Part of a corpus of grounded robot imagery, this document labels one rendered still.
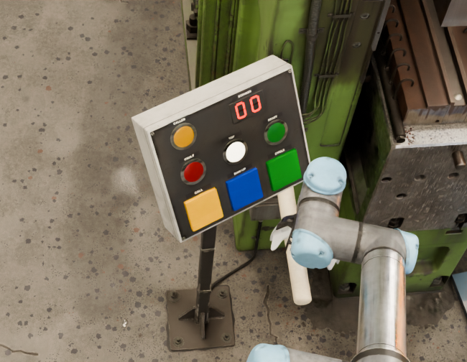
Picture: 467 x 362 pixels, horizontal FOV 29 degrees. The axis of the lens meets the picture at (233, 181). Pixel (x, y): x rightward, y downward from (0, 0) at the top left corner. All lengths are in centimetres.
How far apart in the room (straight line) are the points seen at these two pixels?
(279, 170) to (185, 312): 98
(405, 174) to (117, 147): 124
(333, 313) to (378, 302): 146
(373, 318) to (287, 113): 62
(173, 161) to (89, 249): 121
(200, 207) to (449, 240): 100
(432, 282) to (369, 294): 151
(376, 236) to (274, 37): 64
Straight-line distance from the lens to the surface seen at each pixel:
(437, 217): 251
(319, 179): 162
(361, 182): 253
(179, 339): 280
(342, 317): 292
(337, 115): 235
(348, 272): 276
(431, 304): 300
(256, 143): 189
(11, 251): 301
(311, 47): 206
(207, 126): 181
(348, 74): 222
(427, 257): 287
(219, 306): 288
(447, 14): 188
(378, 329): 141
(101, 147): 317
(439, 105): 214
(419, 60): 221
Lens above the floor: 266
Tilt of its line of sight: 59 degrees down
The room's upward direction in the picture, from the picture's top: 7 degrees clockwise
